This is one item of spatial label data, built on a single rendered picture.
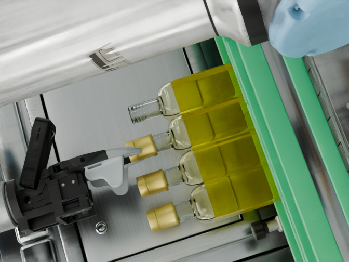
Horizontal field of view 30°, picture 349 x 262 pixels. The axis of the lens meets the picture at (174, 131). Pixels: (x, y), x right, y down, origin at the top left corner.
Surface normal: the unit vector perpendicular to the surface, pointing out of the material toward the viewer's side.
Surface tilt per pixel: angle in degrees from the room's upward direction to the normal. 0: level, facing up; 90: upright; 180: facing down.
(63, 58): 81
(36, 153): 89
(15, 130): 90
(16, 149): 90
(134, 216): 90
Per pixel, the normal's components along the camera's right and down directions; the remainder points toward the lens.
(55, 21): -0.12, 0.14
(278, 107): -0.04, -0.28
